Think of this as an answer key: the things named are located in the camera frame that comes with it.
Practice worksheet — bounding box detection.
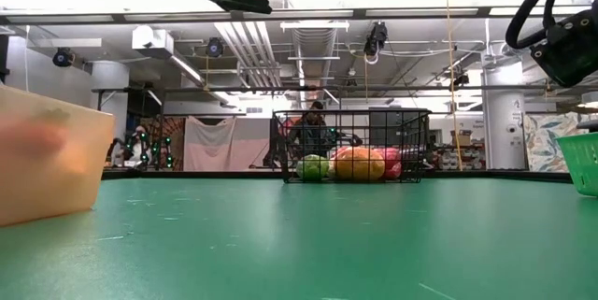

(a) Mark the green bumpy cucumber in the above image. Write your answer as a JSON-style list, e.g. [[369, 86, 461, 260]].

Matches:
[[295, 153, 331, 182]]

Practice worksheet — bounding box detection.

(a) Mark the long ceiling light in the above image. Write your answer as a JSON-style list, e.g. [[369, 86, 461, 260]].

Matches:
[[167, 54, 209, 87]]

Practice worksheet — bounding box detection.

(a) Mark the white ceiling air unit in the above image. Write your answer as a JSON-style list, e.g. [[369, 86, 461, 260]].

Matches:
[[131, 25, 175, 61]]

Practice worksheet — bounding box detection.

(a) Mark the black horizontal pipe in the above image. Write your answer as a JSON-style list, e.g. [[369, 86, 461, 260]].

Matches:
[[91, 83, 548, 94]]

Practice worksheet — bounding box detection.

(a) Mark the person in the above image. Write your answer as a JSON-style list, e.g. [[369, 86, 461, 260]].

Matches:
[[287, 100, 337, 165], [121, 124, 155, 168]]

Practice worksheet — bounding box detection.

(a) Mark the brown patterned hanging cloth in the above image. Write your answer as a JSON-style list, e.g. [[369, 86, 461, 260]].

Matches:
[[139, 116, 187, 156]]

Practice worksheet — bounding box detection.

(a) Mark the pale pink hanging cloth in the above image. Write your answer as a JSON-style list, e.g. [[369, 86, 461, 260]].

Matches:
[[183, 115, 272, 173]]

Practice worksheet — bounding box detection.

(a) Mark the white round column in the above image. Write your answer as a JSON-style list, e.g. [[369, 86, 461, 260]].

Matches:
[[480, 59, 527, 170], [90, 60, 131, 136]]

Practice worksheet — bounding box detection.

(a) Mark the orange pumpkin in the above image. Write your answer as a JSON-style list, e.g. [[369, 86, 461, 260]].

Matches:
[[332, 146, 387, 182]]

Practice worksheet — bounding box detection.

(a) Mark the translucent orange plastic tray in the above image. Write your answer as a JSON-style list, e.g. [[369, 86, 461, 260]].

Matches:
[[0, 83, 117, 227]]

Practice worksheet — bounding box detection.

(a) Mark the cardboard box on shelf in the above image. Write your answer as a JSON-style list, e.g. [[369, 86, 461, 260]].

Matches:
[[450, 129, 474, 148]]

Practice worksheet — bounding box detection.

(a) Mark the colourful patterned partition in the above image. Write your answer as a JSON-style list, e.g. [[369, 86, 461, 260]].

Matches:
[[522, 111, 590, 173]]

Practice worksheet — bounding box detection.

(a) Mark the green plastic basket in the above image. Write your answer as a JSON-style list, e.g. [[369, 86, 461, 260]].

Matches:
[[554, 131, 598, 197]]

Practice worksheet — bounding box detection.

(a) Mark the black wire basket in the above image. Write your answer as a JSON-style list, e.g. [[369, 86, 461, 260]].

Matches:
[[271, 107, 434, 184]]

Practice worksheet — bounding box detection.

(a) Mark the yellow hanging cord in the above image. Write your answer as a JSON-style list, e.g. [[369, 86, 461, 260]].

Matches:
[[442, 0, 463, 171]]

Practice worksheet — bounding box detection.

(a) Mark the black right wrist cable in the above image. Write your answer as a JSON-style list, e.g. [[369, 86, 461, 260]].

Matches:
[[505, 0, 591, 50]]

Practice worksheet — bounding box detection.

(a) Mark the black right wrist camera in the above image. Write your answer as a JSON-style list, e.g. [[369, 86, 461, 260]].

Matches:
[[530, 0, 598, 89]]

